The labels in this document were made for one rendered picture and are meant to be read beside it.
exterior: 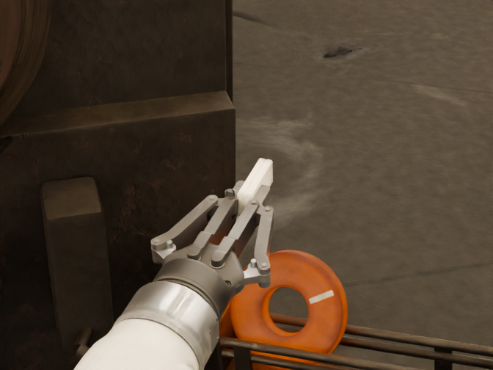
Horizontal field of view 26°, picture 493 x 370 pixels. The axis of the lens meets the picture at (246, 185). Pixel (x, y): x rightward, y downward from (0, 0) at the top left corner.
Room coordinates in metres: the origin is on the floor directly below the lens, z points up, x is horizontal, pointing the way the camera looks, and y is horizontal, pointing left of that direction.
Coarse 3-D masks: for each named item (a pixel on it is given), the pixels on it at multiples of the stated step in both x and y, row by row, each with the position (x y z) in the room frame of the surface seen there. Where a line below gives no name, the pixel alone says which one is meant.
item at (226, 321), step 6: (228, 312) 1.10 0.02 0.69; (222, 318) 1.08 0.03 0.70; (228, 318) 1.09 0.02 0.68; (222, 324) 1.07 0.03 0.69; (228, 324) 1.09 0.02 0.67; (222, 330) 1.07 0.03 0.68; (228, 330) 1.09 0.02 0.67; (228, 336) 1.09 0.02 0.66; (234, 336) 1.10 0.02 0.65; (216, 348) 1.06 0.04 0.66; (222, 348) 1.06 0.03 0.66; (228, 348) 1.08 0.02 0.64; (222, 360) 1.06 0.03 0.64; (228, 360) 1.07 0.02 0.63; (222, 366) 1.06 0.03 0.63
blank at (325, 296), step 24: (288, 264) 1.10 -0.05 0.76; (312, 264) 1.09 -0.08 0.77; (312, 288) 1.08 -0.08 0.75; (336, 288) 1.07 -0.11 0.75; (240, 312) 1.09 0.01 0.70; (264, 312) 1.09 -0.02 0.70; (312, 312) 1.06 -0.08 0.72; (336, 312) 1.05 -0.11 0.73; (240, 336) 1.07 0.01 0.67; (264, 336) 1.06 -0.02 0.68; (288, 336) 1.06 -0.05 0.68; (312, 336) 1.05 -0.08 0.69; (336, 336) 1.04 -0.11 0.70
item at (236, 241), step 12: (252, 204) 0.92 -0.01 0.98; (240, 216) 0.90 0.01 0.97; (252, 216) 0.91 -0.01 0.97; (240, 228) 0.88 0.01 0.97; (252, 228) 0.91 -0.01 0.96; (228, 240) 0.86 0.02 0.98; (240, 240) 0.87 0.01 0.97; (216, 252) 0.84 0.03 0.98; (228, 252) 0.84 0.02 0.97; (240, 252) 0.87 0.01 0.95; (216, 264) 0.83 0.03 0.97
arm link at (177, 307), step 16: (144, 288) 0.77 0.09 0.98; (160, 288) 0.76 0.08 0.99; (176, 288) 0.76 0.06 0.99; (128, 304) 0.76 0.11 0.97; (144, 304) 0.74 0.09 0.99; (160, 304) 0.74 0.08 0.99; (176, 304) 0.74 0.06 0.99; (192, 304) 0.75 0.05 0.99; (208, 304) 0.76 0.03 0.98; (160, 320) 0.72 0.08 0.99; (176, 320) 0.72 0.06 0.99; (192, 320) 0.73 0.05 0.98; (208, 320) 0.74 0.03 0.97; (192, 336) 0.72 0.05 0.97; (208, 336) 0.73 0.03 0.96; (208, 352) 0.73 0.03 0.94
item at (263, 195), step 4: (260, 188) 0.96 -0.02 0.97; (264, 188) 0.96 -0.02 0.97; (268, 188) 0.96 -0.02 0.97; (260, 192) 0.95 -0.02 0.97; (264, 192) 0.95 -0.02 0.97; (268, 192) 0.95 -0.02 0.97; (256, 196) 0.94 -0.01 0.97; (260, 196) 0.94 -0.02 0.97; (264, 196) 0.94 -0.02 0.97; (268, 196) 0.95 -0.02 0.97; (260, 200) 0.94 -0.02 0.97; (264, 200) 0.94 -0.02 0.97; (268, 200) 0.95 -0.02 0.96; (260, 204) 0.93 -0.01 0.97; (264, 204) 0.94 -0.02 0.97; (260, 208) 0.92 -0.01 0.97; (256, 212) 0.92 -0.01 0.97; (260, 212) 0.92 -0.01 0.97; (256, 216) 0.92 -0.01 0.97; (256, 220) 0.92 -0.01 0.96
